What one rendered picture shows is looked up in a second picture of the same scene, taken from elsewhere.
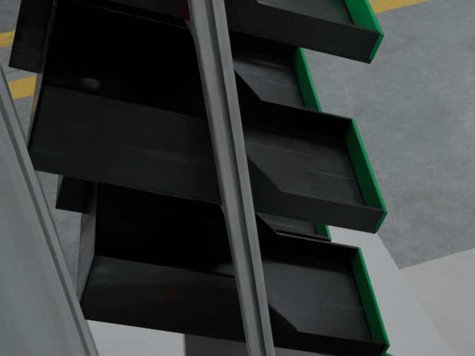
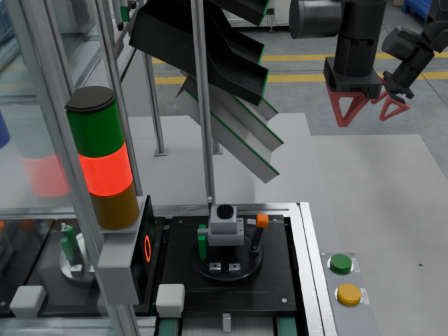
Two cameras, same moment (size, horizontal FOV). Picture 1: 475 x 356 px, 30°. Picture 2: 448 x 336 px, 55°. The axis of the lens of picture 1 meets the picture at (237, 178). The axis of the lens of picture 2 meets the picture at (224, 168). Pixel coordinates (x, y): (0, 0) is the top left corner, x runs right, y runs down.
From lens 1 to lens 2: 0.39 m
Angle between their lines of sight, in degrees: 10
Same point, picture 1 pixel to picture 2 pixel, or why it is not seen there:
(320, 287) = (245, 78)
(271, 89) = not seen: outside the picture
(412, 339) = (304, 160)
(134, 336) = (183, 135)
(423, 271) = (321, 138)
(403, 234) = not seen: hidden behind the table
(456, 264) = (339, 139)
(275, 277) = (225, 67)
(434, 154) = not seen: hidden behind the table
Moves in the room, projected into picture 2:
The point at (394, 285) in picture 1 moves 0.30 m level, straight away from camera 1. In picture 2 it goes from (305, 141) to (327, 98)
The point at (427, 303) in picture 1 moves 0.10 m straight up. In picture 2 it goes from (317, 149) to (321, 121)
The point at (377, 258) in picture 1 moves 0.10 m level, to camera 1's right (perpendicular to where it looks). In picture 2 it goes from (303, 130) to (334, 132)
